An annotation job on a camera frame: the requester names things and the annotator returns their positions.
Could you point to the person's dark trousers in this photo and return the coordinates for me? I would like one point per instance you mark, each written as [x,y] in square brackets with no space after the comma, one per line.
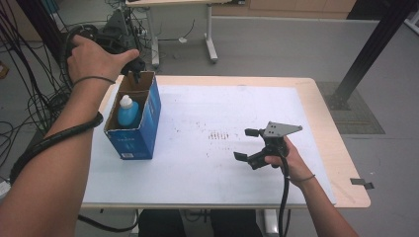
[161,225]

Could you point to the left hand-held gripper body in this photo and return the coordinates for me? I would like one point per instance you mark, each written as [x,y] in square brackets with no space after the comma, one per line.
[117,29]

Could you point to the white table leg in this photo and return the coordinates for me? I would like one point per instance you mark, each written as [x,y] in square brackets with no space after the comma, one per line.
[270,222]

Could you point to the white-legged wooden table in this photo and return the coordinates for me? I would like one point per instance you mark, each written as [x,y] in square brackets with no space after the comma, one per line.
[209,33]

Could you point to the blue bottle with white cap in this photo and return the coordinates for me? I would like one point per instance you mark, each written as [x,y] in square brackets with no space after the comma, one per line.
[126,115]

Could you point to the dark wrist band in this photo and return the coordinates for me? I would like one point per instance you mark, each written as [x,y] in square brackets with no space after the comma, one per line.
[94,78]
[306,179]

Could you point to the person's right hand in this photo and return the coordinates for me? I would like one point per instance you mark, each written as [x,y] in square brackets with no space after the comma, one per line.
[294,164]

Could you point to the black stand leg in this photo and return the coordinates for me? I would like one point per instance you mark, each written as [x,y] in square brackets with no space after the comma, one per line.
[39,23]

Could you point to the blue cardboard box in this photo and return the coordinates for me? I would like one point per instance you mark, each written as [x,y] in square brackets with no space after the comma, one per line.
[138,144]

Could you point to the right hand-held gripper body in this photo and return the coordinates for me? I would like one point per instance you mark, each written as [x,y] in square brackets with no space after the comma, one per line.
[273,144]

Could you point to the person's left hand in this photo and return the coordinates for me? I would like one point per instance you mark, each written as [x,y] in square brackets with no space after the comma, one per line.
[92,61]

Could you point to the grey floor mat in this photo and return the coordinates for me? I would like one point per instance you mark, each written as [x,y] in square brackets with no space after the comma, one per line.
[359,115]

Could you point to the dark grey tape strip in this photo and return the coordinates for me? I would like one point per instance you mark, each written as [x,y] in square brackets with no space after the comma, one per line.
[360,182]

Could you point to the black metal post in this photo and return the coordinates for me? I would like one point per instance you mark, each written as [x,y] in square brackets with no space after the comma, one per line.
[372,49]

